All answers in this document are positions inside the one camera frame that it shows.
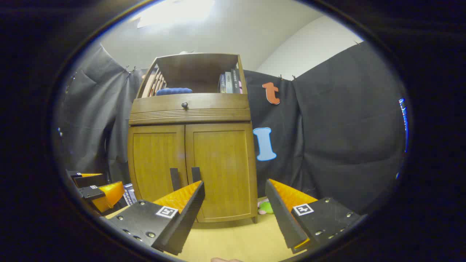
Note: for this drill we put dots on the blue folded cloth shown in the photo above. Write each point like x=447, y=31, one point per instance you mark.
x=174, y=91

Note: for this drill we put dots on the wooden double-door shoe cabinet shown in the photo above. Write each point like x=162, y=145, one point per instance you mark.
x=198, y=71

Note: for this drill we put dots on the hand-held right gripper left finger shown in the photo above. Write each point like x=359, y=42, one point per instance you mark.
x=182, y=225

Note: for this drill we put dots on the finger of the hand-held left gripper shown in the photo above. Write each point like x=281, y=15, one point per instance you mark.
x=89, y=181
x=109, y=194

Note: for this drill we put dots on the black backdrop cloth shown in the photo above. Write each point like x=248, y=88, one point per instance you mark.
x=346, y=127

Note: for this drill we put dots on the wooden shoe cabinet door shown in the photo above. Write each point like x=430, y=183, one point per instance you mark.
x=225, y=163
x=156, y=160

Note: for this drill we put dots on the grey book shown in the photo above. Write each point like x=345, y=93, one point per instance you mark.
x=228, y=83

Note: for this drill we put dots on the blue and white box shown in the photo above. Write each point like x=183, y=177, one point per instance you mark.
x=129, y=194

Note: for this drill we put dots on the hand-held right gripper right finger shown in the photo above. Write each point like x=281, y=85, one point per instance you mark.
x=285, y=222

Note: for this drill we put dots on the wooden drawer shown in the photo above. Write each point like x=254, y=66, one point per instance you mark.
x=218, y=103

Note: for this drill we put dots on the black book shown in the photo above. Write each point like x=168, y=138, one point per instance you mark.
x=235, y=80

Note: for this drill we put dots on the pink book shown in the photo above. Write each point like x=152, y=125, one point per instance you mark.
x=240, y=87

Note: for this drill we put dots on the dark blue book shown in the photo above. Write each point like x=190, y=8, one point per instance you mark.
x=221, y=84

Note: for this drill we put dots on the green plush toy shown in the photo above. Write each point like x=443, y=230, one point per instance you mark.
x=267, y=208

